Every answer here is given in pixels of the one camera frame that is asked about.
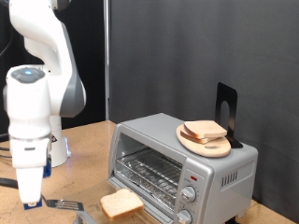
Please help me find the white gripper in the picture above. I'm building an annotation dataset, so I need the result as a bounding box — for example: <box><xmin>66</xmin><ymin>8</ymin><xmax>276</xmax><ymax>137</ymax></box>
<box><xmin>8</xmin><ymin>136</ymin><xmax>52</xmax><ymax>208</ymax></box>

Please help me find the metal spatula with blue block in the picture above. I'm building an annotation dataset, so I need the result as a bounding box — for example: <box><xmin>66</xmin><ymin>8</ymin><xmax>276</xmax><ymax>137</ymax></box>
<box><xmin>0</xmin><ymin>176</ymin><xmax>85</xmax><ymax>213</ymax></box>

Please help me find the glass oven door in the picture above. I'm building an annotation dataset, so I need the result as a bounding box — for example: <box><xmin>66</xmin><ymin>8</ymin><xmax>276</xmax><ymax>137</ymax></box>
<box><xmin>64</xmin><ymin>178</ymin><xmax>166</xmax><ymax>224</ymax></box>

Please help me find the white bread slice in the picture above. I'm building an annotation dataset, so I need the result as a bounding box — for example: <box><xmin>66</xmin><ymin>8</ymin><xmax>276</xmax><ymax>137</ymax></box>
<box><xmin>99</xmin><ymin>188</ymin><xmax>146</xmax><ymax>222</ymax></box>
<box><xmin>179</xmin><ymin>130</ymin><xmax>216</xmax><ymax>145</ymax></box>

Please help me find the silver toaster oven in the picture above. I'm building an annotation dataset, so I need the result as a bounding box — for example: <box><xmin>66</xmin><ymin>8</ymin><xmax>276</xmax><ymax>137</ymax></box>
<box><xmin>107</xmin><ymin>112</ymin><xmax>260</xmax><ymax>224</ymax></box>

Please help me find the silver oven knob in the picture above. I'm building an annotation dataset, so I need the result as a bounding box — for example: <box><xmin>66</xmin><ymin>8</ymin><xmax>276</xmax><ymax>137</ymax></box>
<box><xmin>175</xmin><ymin>208</ymin><xmax>193</xmax><ymax>224</ymax></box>
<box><xmin>180</xmin><ymin>185</ymin><xmax>198</xmax><ymax>203</ymax></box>

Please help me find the vertical metal pole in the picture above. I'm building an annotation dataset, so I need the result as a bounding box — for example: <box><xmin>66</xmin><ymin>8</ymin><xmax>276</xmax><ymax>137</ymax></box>
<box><xmin>104</xmin><ymin>0</ymin><xmax>110</xmax><ymax>121</ymax></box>

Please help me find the black curtain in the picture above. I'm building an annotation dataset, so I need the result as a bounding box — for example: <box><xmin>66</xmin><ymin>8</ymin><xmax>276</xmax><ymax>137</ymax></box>
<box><xmin>0</xmin><ymin>0</ymin><xmax>107</xmax><ymax>143</ymax></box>

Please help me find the round wooden board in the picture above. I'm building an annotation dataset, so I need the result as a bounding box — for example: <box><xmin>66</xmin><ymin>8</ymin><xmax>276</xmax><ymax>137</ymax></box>
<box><xmin>176</xmin><ymin>124</ymin><xmax>233</xmax><ymax>158</ymax></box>

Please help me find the tan bread slice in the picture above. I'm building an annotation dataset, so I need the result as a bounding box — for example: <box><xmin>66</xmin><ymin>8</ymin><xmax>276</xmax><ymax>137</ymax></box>
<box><xmin>183</xmin><ymin>119</ymin><xmax>228</xmax><ymax>140</ymax></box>

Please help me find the black metal bookend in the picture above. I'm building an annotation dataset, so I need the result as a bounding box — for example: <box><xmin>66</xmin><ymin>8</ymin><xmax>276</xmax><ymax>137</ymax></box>
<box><xmin>214</xmin><ymin>81</ymin><xmax>244</xmax><ymax>149</ymax></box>

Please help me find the dark grey backdrop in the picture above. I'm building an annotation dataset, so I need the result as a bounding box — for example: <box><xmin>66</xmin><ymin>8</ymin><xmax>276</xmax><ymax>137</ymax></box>
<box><xmin>109</xmin><ymin>0</ymin><xmax>299</xmax><ymax>223</ymax></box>

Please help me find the wire oven rack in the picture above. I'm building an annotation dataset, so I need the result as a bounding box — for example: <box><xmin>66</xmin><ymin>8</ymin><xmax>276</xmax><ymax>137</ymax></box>
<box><xmin>115</xmin><ymin>148</ymin><xmax>183</xmax><ymax>208</ymax></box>

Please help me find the black camera cable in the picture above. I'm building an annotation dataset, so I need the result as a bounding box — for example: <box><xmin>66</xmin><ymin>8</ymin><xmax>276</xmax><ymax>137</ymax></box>
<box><xmin>0</xmin><ymin>27</ymin><xmax>14</xmax><ymax>139</ymax></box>

